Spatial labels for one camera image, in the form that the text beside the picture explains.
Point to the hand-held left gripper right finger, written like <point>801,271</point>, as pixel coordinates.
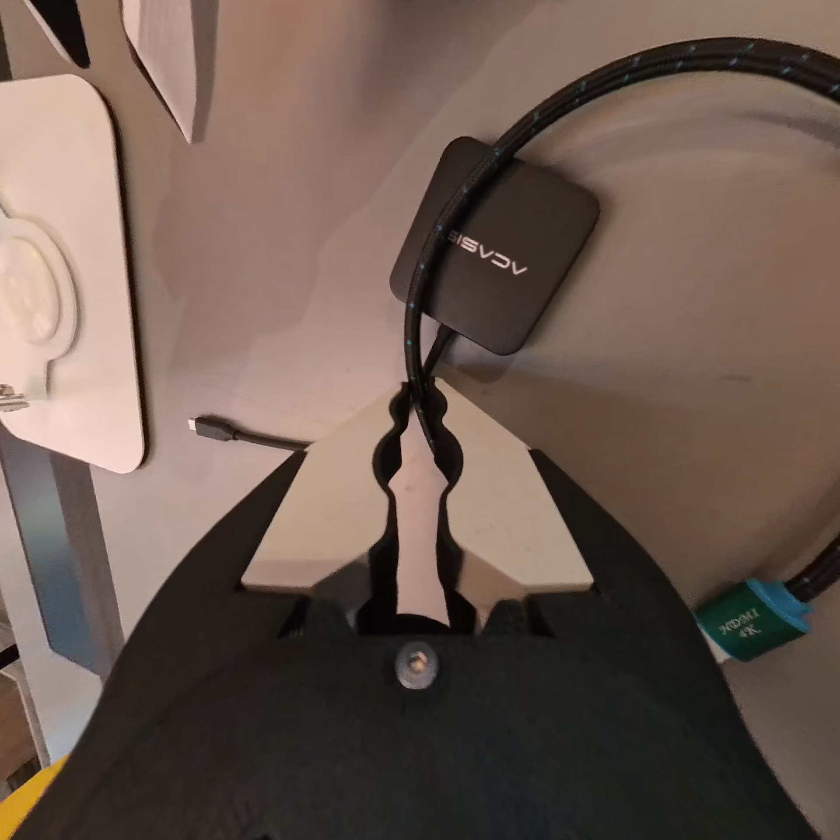
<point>518,518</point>

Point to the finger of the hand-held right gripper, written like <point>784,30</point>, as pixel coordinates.
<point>177,59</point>
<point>59,23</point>

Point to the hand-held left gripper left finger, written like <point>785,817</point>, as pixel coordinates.
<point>328,512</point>

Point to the black square hub adapter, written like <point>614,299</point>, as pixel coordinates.
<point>525,216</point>

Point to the white stand with wooden board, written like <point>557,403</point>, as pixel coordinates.
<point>72,197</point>

